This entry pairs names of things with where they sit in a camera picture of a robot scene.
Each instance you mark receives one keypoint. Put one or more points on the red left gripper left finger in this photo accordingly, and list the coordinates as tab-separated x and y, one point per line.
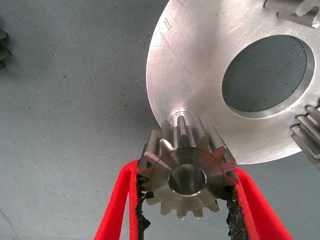
115	212

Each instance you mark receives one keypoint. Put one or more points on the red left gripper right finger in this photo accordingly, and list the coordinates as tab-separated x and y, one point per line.
255	217

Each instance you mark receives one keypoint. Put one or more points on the small steel gear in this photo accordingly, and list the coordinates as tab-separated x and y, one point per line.
310	135
287	12
162	180

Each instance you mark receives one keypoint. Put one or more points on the larger steel gear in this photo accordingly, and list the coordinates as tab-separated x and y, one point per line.
3	52

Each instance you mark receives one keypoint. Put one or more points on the dark grey table cloth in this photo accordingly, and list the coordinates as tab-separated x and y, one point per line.
62	112

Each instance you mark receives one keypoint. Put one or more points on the round metal plate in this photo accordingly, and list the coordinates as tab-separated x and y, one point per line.
200	62

